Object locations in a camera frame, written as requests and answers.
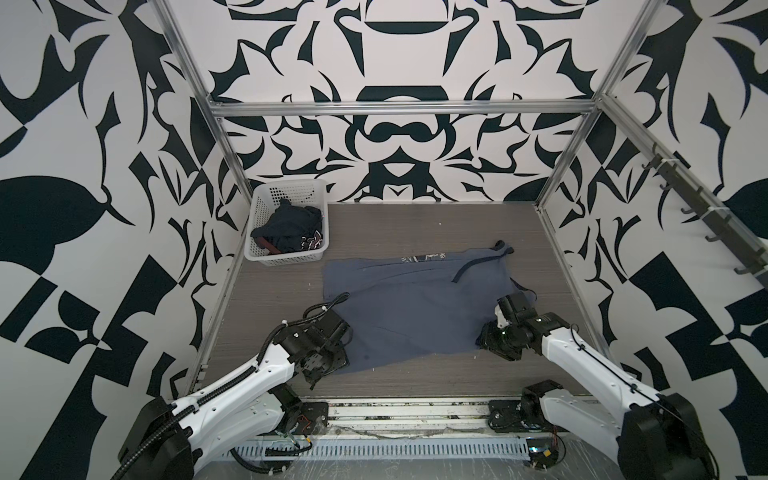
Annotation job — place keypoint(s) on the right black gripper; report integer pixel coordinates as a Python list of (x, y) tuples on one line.
[(486, 337)]

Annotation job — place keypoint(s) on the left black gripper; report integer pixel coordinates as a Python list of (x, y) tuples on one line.
[(341, 359)]

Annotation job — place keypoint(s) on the blue-grey tank top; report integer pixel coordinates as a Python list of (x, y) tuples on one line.
[(410, 307)]

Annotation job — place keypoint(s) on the white plastic laundry basket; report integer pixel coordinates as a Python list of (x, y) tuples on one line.
[(266, 199)]

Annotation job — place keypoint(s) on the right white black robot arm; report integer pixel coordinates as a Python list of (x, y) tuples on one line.
[(647, 434)]

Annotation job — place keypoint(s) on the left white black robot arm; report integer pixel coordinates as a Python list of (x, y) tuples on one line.
[(175, 440)]

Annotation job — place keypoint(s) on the maroon tank top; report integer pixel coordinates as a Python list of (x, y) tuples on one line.
[(264, 244)]

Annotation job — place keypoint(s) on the dark navy tank top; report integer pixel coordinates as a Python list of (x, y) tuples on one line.
[(293, 229)]

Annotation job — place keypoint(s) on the green circuit board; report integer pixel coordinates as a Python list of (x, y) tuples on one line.
[(545, 452)]

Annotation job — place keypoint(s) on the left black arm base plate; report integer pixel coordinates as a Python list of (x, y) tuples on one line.
[(312, 420)]

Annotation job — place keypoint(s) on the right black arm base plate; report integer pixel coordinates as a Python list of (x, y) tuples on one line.
[(506, 416)]

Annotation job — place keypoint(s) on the aluminium front rail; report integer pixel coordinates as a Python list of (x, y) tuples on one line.
[(392, 417)]

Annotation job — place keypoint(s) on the white slotted cable duct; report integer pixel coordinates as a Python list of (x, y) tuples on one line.
[(327, 449)]

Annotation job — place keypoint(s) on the grey wall hook rack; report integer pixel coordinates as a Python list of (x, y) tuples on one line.
[(701, 204)]

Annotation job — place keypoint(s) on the aluminium frame back crossbar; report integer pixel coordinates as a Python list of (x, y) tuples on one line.
[(399, 107)]

